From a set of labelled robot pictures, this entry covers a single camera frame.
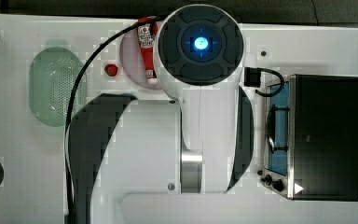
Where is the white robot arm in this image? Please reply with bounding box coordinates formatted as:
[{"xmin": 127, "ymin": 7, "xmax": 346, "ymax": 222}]
[{"xmin": 65, "ymin": 4, "xmax": 254, "ymax": 224}]

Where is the grey round plate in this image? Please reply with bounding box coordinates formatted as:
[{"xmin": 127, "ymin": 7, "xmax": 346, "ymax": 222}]
[{"xmin": 119, "ymin": 28, "xmax": 161, "ymax": 90}]

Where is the dark red strawberry toy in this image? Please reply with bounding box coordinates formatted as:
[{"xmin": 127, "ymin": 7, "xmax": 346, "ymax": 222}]
[{"xmin": 104, "ymin": 64, "xmax": 118, "ymax": 77}]

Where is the red ketchup bottle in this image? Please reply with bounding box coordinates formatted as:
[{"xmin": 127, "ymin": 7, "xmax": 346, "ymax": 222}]
[{"xmin": 136, "ymin": 17, "xmax": 158, "ymax": 85}]

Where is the green perforated colander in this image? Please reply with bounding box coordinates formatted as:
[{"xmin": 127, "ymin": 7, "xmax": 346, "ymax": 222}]
[{"xmin": 29, "ymin": 39, "xmax": 83, "ymax": 127}]

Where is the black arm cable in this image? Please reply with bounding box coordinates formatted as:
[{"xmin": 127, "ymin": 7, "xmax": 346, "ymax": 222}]
[{"xmin": 64, "ymin": 13, "xmax": 172, "ymax": 224}]

